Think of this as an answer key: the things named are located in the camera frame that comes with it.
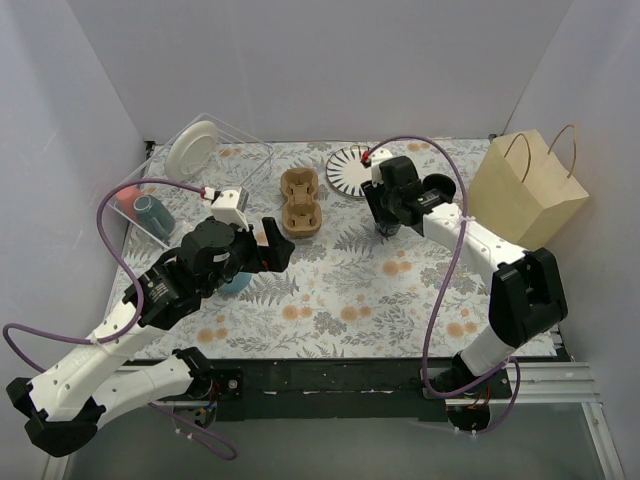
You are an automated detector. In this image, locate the blue striped white plate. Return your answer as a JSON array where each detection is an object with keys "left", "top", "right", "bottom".
[{"left": 325, "top": 144, "right": 371, "bottom": 200}]

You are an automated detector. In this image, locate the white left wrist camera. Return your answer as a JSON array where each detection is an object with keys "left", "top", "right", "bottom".
[{"left": 202, "top": 186, "right": 249, "bottom": 231}]

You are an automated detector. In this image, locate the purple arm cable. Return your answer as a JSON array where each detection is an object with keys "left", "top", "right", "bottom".
[
  {"left": 360, "top": 135, "right": 526, "bottom": 434},
  {"left": 2, "top": 178, "right": 239, "bottom": 460}
]

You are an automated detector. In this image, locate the light blue straw cup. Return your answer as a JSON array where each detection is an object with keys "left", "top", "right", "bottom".
[{"left": 218, "top": 272, "right": 252, "bottom": 295}]

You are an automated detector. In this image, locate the floral tablecloth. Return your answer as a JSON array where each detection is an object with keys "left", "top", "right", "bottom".
[{"left": 131, "top": 142, "right": 489, "bottom": 362}]

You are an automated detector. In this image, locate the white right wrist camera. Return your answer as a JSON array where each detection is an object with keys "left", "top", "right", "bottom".
[{"left": 361, "top": 148, "right": 393, "bottom": 186}]

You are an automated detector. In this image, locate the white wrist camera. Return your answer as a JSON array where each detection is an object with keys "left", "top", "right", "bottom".
[
  {"left": 202, "top": 186, "right": 249, "bottom": 231},
  {"left": 361, "top": 148, "right": 393, "bottom": 186}
]

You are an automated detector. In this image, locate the dark teal cup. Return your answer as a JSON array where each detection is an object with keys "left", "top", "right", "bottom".
[{"left": 133, "top": 195, "right": 176, "bottom": 241}]

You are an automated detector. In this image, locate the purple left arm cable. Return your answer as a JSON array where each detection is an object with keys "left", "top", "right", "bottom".
[{"left": 2, "top": 178, "right": 239, "bottom": 460}]

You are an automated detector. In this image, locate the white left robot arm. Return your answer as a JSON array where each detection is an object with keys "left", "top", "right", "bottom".
[{"left": 6, "top": 217, "right": 295, "bottom": 457}]

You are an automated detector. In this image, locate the brown paper bag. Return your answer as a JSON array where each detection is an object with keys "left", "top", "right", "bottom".
[{"left": 467, "top": 124, "right": 589, "bottom": 250}]

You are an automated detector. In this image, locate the stack of black cups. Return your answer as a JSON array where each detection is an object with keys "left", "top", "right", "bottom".
[{"left": 422, "top": 173, "right": 456, "bottom": 203}]

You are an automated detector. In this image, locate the plain white plate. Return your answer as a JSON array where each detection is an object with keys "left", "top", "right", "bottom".
[{"left": 164, "top": 120, "right": 218, "bottom": 182}]

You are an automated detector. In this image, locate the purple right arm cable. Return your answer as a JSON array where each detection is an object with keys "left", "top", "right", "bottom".
[{"left": 360, "top": 135, "right": 526, "bottom": 434}]

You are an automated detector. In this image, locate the pink cup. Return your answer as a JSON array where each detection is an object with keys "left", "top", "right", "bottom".
[{"left": 115, "top": 185, "right": 143, "bottom": 221}]

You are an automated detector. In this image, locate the black takeout coffee cup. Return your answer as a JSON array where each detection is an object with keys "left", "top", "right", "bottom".
[{"left": 375, "top": 220, "right": 402, "bottom": 238}]

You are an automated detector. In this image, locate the brown cardboard cup carrier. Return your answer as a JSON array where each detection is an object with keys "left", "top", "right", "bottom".
[{"left": 280, "top": 168, "right": 323, "bottom": 238}]

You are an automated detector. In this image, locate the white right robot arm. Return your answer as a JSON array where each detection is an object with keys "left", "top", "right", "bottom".
[{"left": 361, "top": 153, "right": 568, "bottom": 398}]

